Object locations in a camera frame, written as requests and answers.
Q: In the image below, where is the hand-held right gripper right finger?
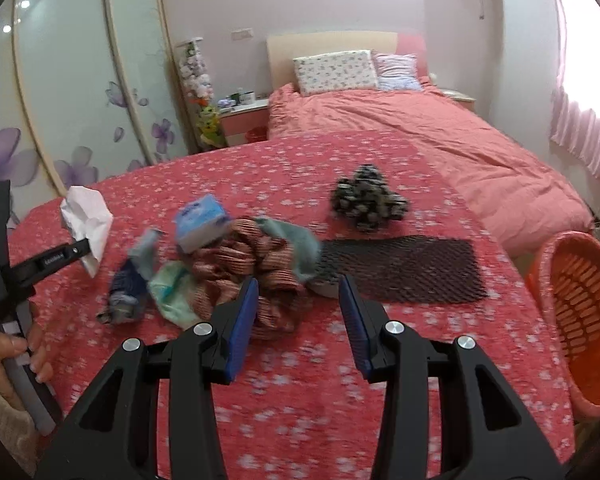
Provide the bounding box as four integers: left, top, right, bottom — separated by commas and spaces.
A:
337, 274, 566, 480

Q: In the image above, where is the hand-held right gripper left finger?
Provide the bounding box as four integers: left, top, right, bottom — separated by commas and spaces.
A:
34, 276, 259, 480

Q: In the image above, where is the white paper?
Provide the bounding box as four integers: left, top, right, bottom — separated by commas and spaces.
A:
60, 186, 114, 278

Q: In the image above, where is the green wet wipe packet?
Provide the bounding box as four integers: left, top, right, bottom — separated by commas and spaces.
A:
147, 261, 203, 331

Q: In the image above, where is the grey sock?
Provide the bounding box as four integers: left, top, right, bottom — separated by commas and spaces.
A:
257, 217, 323, 283

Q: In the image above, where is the orange plastic basket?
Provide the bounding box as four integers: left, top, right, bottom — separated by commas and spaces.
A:
525, 231, 600, 420

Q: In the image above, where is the person's left forearm cream sleeve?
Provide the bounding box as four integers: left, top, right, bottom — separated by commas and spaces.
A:
0, 360, 37, 477

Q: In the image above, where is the person's left hand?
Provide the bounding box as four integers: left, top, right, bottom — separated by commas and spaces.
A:
0, 324, 55, 413

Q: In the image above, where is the red striped cloth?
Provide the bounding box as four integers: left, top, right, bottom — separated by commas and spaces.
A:
189, 217, 313, 343

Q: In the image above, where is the black mesh mat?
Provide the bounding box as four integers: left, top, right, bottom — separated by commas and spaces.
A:
307, 235, 488, 306

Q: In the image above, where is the dark blue sock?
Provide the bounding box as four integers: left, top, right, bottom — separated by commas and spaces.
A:
96, 257, 151, 326

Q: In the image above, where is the light blue sock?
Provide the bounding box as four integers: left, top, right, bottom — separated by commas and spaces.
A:
129, 228, 166, 281

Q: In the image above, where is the blue tissue packet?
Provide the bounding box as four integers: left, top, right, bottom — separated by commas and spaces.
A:
174, 195, 232, 255

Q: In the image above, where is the black floral cloth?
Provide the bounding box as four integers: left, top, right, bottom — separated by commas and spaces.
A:
330, 165, 411, 233

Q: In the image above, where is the red floral tablecloth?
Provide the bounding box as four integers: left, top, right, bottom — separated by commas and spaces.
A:
2, 130, 581, 480

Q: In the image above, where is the floral sliding door wardrobe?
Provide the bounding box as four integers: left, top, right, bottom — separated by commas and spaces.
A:
0, 0, 191, 231

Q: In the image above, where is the salmon pink duvet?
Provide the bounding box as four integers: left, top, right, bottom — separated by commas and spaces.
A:
267, 77, 595, 256

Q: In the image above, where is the yellow green plush toy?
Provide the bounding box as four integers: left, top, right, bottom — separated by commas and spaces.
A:
196, 105, 225, 148

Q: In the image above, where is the pink and white nightstand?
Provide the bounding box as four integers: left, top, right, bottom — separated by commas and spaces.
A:
219, 99, 271, 148

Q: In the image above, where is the hanging plush toy column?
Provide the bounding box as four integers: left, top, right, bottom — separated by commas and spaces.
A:
177, 40, 216, 102

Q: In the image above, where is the beige nightstand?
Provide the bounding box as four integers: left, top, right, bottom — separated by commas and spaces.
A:
437, 89, 477, 113

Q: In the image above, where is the white floral pillow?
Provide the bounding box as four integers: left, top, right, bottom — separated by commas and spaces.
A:
293, 50, 379, 97

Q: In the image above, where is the purple striped pillow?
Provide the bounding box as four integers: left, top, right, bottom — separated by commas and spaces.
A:
372, 52, 426, 92

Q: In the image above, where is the beige headboard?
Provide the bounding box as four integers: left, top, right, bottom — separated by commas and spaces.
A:
266, 31, 398, 98

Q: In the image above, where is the pink headboard panel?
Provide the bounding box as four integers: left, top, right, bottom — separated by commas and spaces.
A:
395, 34, 431, 81

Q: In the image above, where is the pink curtain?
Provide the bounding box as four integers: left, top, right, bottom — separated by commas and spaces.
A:
545, 0, 600, 187

